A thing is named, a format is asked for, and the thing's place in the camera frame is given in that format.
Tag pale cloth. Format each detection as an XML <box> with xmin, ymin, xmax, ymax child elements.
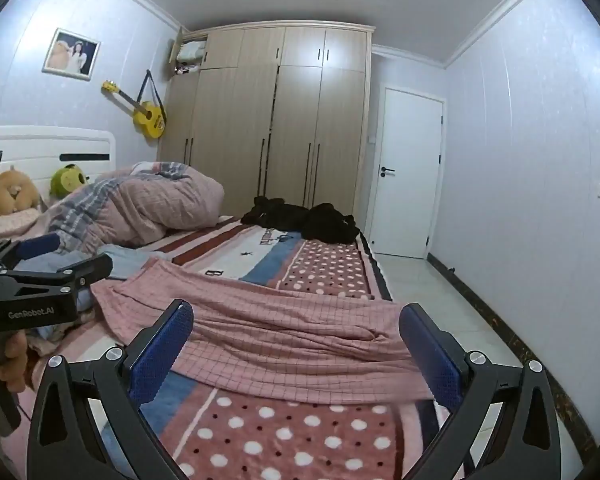
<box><xmin>29</xmin><ymin>322</ymin><xmax>83</xmax><ymax>358</ymax></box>

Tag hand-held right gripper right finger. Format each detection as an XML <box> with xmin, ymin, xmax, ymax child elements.
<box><xmin>399</xmin><ymin>302</ymin><xmax>563</xmax><ymax>480</ymax></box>

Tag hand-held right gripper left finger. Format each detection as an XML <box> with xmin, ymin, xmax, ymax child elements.
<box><xmin>26</xmin><ymin>299</ymin><xmax>196</xmax><ymax>480</ymax></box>

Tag framed wall photo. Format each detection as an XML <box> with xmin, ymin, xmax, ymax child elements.
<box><xmin>42</xmin><ymin>27</ymin><xmax>102</xmax><ymax>81</ymax></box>

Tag white door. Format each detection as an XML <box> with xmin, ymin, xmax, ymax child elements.
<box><xmin>365</xmin><ymin>86</ymin><xmax>446</xmax><ymax>261</ymax></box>

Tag white headboard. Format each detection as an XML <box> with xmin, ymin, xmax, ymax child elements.
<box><xmin>0</xmin><ymin>126</ymin><xmax>117</xmax><ymax>196</ymax></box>

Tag pink checked pants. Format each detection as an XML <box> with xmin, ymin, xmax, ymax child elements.
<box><xmin>91</xmin><ymin>257</ymin><xmax>431</xmax><ymax>406</ymax></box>

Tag green plush toy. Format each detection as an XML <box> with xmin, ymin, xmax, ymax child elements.
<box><xmin>49</xmin><ymin>162</ymin><xmax>92</xmax><ymax>200</ymax></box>

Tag brown plush toy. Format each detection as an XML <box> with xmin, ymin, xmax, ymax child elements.
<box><xmin>0</xmin><ymin>165</ymin><xmax>42</xmax><ymax>218</ymax></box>

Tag folded bedding in wardrobe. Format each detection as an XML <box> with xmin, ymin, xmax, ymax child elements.
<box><xmin>172</xmin><ymin>40</ymin><xmax>207</xmax><ymax>76</ymax></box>

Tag black guitar strap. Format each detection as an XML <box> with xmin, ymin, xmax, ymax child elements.
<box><xmin>136</xmin><ymin>71</ymin><xmax>167</xmax><ymax>126</ymax></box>

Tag yellow guitar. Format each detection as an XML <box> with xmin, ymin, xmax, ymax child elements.
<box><xmin>101</xmin><ymin>80</ymin><xmax>167</xmax><ymax>140</ymax></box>

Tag light blue garment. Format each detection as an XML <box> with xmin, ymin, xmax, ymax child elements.
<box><xmin>99</xmin><ymin>244</ymin><xmax>150</xmax><ymax>282</ymax></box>

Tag grey blue cloth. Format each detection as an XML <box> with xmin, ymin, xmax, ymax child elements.
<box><xmin>16</xmin><ymin>252</ymin><xmax>93</xmax><ymax>311</ymax></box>

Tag wooden wardrobe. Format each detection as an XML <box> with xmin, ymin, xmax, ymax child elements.
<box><xmin>159</xmin><ymin>21</ymin><xmax>376</xmax><ymax>221</ymax></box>

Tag black garment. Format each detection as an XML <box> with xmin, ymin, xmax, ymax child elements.
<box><xmin>300</xmin><ymin>202</ymin><xmax>361</xmax><ymax>243</ymax></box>
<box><xmin>241</xmin><ymin>196</ymin><xmax>311</xmax><ymax>228</ymax></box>

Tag printed striped dotted blanket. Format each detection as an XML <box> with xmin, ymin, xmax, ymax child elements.
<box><xmin>25</xmin><ymin>215</ymin><xmax>456</xmax><ymax>480</ymax></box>

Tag pink and grey quilt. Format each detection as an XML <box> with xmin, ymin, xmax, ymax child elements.
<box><xmin>35</xmin><ymin>161</ymin><xmax>226</xmax><ymax>257</ymax></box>

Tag person's left hand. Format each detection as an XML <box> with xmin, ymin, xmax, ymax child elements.
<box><xmin>0</xmin><ymin>331</ymin><xmax>30</xmax><ymax>394</ymax></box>

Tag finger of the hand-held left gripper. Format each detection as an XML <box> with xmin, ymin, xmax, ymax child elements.
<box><xmin>0</xmin><ymin>253</ymin><xmax>114</xmax><ymax>292</ymax></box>
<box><xmin>0</xmin><ymin>234</ymin><xmax>63</xmax><ymax>276</ymax></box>

